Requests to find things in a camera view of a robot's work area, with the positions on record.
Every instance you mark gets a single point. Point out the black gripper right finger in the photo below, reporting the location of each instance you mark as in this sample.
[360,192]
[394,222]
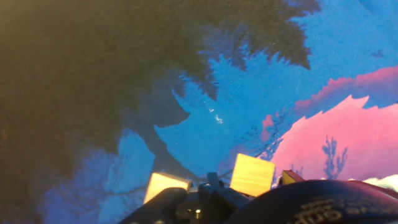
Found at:
[289,178]

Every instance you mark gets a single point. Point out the small wooden cube block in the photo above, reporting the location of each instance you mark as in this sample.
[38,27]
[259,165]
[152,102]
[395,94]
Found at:
[252,174]
[161,183]

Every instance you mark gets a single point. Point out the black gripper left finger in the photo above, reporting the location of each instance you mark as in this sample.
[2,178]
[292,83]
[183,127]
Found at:
[174,202]

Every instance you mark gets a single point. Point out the blue landscape printed mat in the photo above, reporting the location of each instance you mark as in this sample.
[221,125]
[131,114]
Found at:
[248,93]

